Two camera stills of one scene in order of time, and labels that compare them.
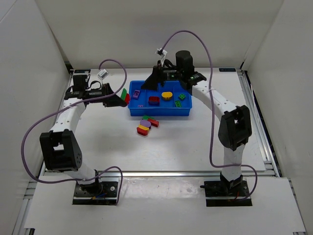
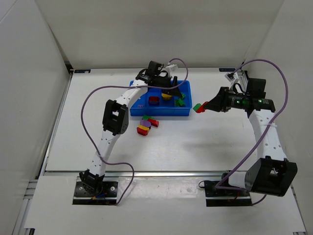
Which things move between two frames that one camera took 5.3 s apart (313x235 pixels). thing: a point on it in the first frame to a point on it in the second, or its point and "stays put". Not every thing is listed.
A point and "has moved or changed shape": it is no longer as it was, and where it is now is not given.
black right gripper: [157, 75] to [222, 99]
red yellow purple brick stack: [144, 127] stays put
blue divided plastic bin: [171, 98] stays put
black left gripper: [107, 94] to [169, 84]
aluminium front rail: [154, 174] stays put
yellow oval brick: [167, 96] stays put
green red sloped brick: [125, 96] has moved or changed shape
